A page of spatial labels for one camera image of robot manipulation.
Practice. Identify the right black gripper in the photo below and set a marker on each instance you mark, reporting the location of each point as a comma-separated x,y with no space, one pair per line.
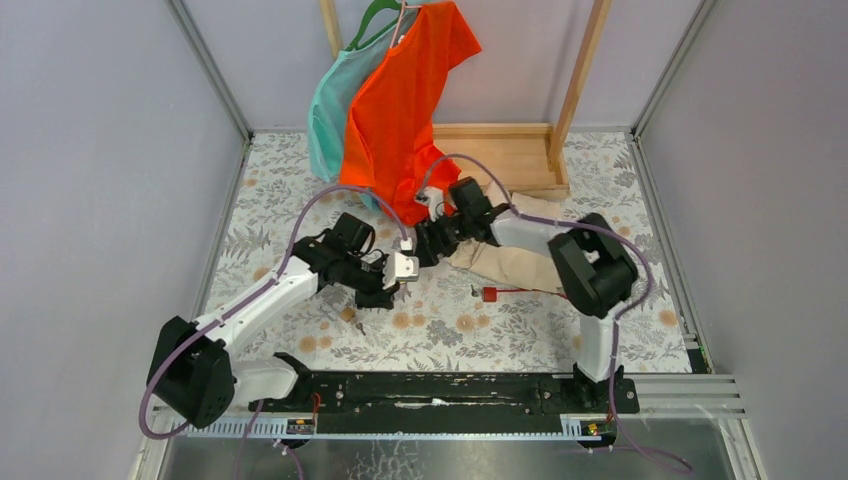
430,242

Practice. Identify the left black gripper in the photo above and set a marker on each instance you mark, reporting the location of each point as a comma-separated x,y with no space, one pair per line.
379,298

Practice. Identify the brass padlock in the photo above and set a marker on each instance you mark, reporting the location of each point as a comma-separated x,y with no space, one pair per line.
347,314

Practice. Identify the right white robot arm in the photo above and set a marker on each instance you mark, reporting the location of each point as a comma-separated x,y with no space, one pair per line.
593,269

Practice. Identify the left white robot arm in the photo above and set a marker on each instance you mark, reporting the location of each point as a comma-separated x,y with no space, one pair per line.
193,370

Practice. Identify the floral table mat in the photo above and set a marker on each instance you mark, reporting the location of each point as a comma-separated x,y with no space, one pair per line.
436,324

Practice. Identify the beige crumpled cloth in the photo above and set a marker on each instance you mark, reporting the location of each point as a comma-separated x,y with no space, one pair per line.
511,266

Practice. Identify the orange t-shirt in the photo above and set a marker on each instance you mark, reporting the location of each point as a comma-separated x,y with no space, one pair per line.
389,146

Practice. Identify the wooden clothes rack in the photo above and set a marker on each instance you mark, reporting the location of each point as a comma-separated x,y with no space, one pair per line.
529,157

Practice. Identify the teal t-shirt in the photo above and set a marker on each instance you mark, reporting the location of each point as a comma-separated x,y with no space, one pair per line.
328,110

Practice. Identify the pink clothes hanger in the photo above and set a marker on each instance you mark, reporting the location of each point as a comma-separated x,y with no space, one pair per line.
395,32

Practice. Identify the green clothes hanger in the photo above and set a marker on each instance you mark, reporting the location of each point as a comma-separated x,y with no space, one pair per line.
372,10

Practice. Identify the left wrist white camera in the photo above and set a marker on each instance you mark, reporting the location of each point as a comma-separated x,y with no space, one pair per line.
400,268

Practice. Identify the wrist white camera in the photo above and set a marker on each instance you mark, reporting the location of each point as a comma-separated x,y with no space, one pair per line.
400,268
433,199

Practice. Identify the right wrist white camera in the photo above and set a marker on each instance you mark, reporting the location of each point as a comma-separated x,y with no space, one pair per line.
433,199

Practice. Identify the red tag with cord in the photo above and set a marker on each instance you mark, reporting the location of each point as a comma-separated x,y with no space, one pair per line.
491,294

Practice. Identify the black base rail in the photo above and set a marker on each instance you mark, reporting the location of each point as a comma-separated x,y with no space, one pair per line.
453,403

